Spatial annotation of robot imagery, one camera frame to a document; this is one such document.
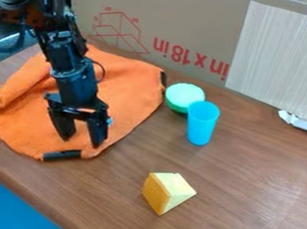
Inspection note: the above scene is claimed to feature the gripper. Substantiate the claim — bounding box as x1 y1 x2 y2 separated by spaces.
40 56 118 151

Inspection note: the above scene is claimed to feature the orange cloth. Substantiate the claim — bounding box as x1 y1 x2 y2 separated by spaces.
0 38 172 171

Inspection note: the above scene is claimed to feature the yellow toy cheese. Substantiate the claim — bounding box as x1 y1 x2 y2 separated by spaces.
139 169 199 220

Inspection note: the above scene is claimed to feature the green toy bowl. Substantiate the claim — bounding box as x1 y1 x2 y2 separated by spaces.
161 81 209 116

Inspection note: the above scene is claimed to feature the blue cup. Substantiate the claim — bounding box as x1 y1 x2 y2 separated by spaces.
183 100 223 148

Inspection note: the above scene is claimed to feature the cardboard box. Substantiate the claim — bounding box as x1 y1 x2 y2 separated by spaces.
63 0 307 97

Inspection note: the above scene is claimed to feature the white board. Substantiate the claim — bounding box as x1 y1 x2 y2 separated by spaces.
221 0 307 125

